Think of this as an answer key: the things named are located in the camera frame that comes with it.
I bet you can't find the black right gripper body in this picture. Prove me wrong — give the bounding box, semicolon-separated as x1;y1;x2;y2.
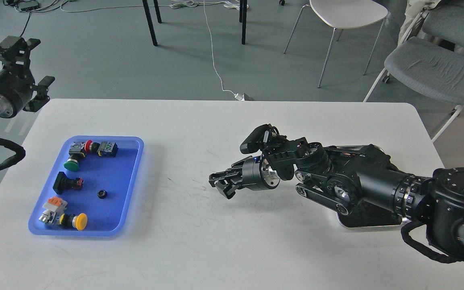
242;158;280;191

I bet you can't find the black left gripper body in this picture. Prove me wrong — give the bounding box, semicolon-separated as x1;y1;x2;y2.
0;69;35;118

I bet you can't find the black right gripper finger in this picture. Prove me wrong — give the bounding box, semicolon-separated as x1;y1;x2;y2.
209;158;257;182
209;179;243;199

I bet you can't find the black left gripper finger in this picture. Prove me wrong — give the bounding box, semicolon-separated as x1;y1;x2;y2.
23;76;55;112
0;36;41;77

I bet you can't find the small black gear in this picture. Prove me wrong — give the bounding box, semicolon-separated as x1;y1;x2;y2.
96;189;108;199

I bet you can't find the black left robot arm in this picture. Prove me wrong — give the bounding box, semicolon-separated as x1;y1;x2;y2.
0;35;55;171

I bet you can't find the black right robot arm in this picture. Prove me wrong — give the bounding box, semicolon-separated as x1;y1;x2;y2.
209;124;464;263

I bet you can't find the black power strip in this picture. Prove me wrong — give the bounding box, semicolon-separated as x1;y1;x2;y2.
3;0;41;12

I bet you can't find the grey black contact block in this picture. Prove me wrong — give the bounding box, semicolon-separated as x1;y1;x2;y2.
96;141;118;157

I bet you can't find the blue plastic tray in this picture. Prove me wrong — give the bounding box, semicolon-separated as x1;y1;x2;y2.
28;135;144;237

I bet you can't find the orange white contact block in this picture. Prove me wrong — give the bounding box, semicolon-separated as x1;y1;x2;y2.
43;196;68;213

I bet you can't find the silver metal tray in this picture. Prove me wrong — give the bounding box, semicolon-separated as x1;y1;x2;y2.
336;201;410;230

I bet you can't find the black table leg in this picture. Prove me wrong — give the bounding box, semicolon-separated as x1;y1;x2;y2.
239;0;247;45
153;0;162;24
142;0;158;47

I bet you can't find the white chair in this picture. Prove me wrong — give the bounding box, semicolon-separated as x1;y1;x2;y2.
283;0;388;88

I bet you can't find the grey cushioned chair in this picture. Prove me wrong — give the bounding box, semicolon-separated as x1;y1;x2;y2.
363;37;464;143
399;0;464;53

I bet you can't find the black floor cable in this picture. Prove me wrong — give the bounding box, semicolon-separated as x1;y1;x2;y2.
21;12;33;39

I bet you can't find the red push button switch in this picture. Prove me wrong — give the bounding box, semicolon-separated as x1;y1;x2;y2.
68;140;101;155

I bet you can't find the green push button switch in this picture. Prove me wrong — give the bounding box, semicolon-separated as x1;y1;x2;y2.
63;155;81;172

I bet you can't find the white floor cable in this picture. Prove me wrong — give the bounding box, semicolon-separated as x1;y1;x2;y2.
60;0;253;101

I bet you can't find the black selector switch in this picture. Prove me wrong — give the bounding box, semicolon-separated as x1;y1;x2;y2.
53;172;84;195

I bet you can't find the yellow push button switch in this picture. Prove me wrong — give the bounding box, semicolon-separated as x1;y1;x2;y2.
39;213;88;231

